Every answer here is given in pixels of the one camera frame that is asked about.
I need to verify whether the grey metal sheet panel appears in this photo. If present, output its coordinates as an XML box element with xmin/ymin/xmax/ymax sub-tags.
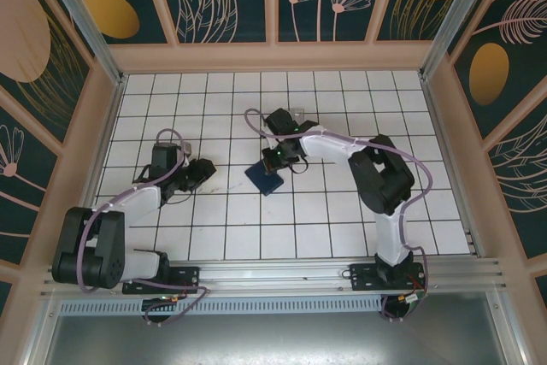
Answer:
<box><xmin>40</xmin><ymin>291</ymin><xmax>526</xmax><ymax>365</ymax></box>

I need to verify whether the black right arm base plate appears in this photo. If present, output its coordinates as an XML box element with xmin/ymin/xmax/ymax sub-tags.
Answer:
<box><xmin>349</xmin><ymin>262</ymin><xmax>428</xmax><ymax>293</ymax></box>

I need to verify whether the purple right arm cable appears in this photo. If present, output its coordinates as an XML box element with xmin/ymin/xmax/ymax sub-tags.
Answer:
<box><xmin>244</xmin><ymin>109</ymin><xmax>433</xmax><ymax>323</ymax></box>

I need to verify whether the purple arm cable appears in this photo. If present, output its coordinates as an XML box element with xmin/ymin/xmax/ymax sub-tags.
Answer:
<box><xmin>76</xmin><ymin>127</ymin><xmax>210</xmax><ymax>327</ymax></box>
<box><xmin>244</xmin><ymin>109</ymin><xmax>433</xmax><ymax>323</ymax></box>

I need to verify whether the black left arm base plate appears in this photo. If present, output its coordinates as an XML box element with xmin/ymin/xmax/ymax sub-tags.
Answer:
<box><xmin>122</xmin><ymin>265</ymin><xmax>202</xmax><ymax>296</ymax></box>

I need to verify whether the small electronics board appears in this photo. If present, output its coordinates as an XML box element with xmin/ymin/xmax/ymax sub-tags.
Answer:
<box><xmin>382</xmin><ymin>291</ymin><xmax>426</xmax><ymax>321</ymax></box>
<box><xmin>140</xmin><ymin>294</ymin><xmax>189</xmax><ymax>323</ymax></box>

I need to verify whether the grey slotted cable duct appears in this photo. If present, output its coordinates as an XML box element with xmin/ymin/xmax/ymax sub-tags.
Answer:
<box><xmin>57</xmin><ymin>298</ymin><xmax>388</xmax><ymax>317</ymax></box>

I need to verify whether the aluminium front rail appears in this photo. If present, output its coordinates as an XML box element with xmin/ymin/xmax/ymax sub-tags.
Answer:
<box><xmin>40</xmin><ymin>257</ymin><xmax>512</xmax><ymax>297</ymax></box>

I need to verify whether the dark blue card holder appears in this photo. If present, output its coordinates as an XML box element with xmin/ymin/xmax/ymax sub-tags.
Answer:
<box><xmin>244</xmin><ymin>161</ymin><xmax>285</xmax><ymax>198</ymax></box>

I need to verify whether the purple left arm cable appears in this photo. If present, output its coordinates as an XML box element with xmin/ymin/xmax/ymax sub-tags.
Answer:
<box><xmin>76</xmin><ymin>127</ymin><xmax>210</xmax><ymax>327</ymax></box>

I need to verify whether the aluminium frame post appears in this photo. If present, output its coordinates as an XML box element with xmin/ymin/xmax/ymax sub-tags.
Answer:
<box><xmin>420</xmin><ymin>0</ymin><xmax>510</xmax><ymax>80</ymax></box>
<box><xmin>34</xmin><ymin>0</ymin><xmax>127</xmax><ymax>86</ymax></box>

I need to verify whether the aluminium table side rail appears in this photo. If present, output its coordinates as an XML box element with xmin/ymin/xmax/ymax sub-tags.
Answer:
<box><xmin>421</xmin><ymin>76</ymin><xmax>484</xmax><ymax>258</ymax></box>
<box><xmin>63</xmin><ymin>74</ymin><xmax>127</xmax><ymax>264</ymax></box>

